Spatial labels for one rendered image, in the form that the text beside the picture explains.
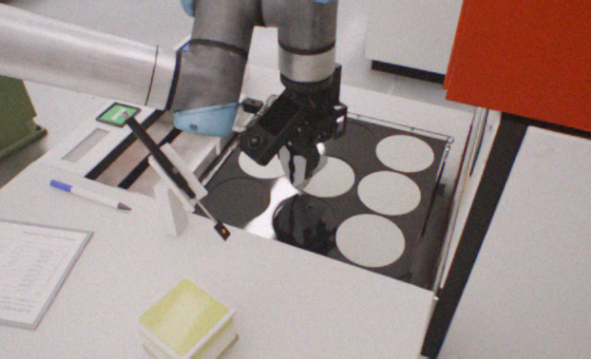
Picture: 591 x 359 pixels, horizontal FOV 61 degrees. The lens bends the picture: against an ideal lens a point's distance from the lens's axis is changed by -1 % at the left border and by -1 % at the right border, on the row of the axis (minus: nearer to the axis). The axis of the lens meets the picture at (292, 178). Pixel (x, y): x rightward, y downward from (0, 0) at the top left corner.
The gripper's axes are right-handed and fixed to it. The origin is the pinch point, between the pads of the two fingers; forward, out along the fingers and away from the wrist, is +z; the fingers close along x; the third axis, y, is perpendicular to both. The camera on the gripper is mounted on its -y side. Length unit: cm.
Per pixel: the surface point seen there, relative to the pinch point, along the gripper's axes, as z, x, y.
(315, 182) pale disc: 1.8, -0.4, 4.4
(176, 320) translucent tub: -11.4, -15.7, -29.4
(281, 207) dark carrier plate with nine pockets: 2.0, -0.9, -3.4
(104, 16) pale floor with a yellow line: 92, 278, 78
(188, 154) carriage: 4.0, 22.0, -6.2
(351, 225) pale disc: 1.9, -10.7, 2.0
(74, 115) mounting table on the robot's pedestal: 10, 57, -15
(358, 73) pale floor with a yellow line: 92, 116, 151
